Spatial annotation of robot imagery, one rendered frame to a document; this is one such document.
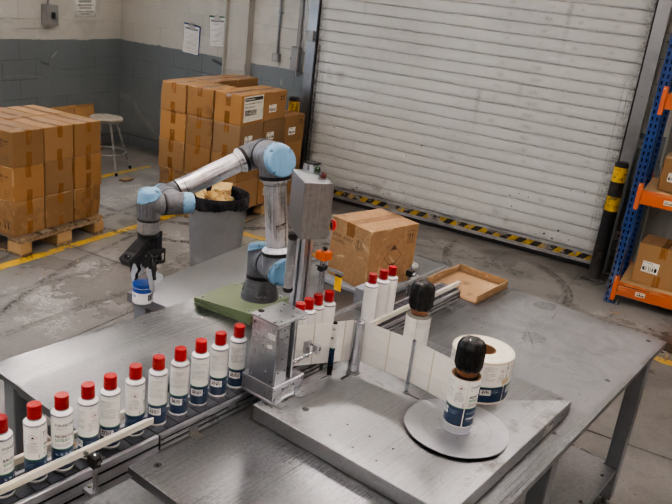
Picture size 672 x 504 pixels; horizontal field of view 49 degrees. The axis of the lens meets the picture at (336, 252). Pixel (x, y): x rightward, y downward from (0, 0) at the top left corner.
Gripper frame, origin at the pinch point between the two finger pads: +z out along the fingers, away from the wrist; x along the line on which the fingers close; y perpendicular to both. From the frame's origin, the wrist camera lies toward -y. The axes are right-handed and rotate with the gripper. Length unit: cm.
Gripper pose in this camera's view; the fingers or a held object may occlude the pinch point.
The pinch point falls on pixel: (142, 288)
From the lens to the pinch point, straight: 266.4
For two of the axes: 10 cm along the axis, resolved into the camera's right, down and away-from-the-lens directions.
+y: 4.9, -2.4, 8.4
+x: -8.7, -2.6, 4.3
